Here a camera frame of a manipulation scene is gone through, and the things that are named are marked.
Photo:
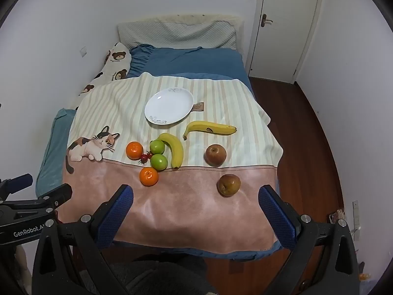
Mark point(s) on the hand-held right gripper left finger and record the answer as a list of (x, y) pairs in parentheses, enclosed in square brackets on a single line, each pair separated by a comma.
[(118, 215)]

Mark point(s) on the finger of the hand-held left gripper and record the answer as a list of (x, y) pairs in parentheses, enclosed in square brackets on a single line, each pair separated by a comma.
[(58, 195), (20, 182)]

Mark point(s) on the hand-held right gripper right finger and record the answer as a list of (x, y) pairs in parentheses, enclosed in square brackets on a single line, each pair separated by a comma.
[(276, 218)]

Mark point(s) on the orange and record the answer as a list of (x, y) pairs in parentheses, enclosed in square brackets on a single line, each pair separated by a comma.
[(149, 176), (134, 150)]

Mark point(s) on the brown pear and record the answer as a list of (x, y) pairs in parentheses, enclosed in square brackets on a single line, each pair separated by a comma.
[(228, 185)]

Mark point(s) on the green apple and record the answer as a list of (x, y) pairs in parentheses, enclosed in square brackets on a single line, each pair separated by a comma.
[(158, 161), (156, 147)]

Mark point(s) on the yellow banana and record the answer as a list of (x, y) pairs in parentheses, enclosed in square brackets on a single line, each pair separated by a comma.
[(176, 153), (211, 128)]

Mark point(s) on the red-brown apple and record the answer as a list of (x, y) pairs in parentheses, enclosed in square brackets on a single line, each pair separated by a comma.
[(215, 155)]

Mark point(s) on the white floral plate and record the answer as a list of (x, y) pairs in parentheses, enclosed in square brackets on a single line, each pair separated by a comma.
[(169, 106)]

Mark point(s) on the blue folded quilt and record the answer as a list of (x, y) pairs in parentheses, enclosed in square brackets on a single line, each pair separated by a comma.
[(52, 147)]

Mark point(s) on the striped cat print blanket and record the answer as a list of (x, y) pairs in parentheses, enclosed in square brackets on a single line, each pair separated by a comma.
[(172, 209)]

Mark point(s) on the snack packet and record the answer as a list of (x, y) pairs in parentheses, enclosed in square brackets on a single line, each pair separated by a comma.
[(337, 216)]

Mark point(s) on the white power strip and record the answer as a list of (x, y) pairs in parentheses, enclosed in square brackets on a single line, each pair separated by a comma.
[(356, 212)]

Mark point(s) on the bear print pillow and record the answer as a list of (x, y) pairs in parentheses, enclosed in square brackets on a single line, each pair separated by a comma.
[(115, 64)]

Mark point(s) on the white door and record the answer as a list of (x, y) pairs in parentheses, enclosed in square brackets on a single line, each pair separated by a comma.
[(285, 43)]

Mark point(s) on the grey pillow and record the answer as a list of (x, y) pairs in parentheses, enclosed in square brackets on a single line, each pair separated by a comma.
[(178, 33)]

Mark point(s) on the white fluffy blanket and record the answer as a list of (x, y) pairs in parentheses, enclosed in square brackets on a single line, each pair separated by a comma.
[(234, 21)]

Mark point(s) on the white wall socket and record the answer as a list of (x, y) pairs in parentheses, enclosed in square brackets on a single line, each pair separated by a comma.
[(83, 51)]

